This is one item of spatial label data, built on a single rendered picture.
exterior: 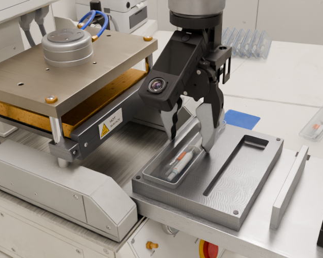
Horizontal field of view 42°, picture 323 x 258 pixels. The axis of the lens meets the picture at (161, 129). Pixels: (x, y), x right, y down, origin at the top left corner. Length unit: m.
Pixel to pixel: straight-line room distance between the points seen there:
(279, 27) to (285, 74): 1.71
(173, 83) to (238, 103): 0.78
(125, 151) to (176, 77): 0.28
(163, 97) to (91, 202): 0.18
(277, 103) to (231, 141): 0.64
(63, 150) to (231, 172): 0.25
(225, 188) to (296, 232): 0.11
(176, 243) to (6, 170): 0.29
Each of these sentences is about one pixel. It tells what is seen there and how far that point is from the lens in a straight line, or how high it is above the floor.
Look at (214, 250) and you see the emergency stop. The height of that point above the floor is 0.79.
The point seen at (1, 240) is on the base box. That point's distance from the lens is 0.84.
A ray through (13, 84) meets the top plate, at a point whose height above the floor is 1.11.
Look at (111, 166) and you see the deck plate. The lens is 0.73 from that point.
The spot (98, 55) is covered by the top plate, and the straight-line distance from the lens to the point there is 0.70.
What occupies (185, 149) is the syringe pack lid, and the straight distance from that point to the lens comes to 0.64.
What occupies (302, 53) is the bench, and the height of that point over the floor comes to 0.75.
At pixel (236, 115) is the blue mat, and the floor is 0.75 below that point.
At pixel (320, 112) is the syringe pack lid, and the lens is 1.24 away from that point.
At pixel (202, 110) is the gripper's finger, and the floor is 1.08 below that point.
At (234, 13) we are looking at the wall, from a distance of 3.19.
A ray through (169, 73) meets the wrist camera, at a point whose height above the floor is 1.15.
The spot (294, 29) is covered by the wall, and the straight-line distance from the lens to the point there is 3.18.
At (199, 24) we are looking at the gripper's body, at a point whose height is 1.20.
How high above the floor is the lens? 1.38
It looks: 33 degrees down
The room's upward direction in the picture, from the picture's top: 2 degrees counter-clockwise
